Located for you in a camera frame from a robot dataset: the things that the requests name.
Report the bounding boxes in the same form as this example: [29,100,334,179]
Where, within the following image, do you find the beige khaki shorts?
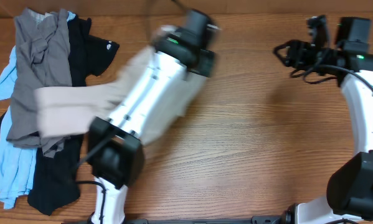
[34,47,207,145]

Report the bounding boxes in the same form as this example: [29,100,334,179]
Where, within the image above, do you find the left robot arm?
[82,9,219,223]

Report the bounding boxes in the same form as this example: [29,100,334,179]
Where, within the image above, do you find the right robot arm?
[273,15,373,223]

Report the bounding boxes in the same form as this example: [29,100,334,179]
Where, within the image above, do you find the grey shirt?
[7,8,72,158]

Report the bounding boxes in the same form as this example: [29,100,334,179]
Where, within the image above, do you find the black t-shirt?
[0,13,120,215]

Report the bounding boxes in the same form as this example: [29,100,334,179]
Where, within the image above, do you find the light blue shirt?
[0,9,80,215]

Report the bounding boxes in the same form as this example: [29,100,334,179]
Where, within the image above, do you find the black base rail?
[123,215,293,224]

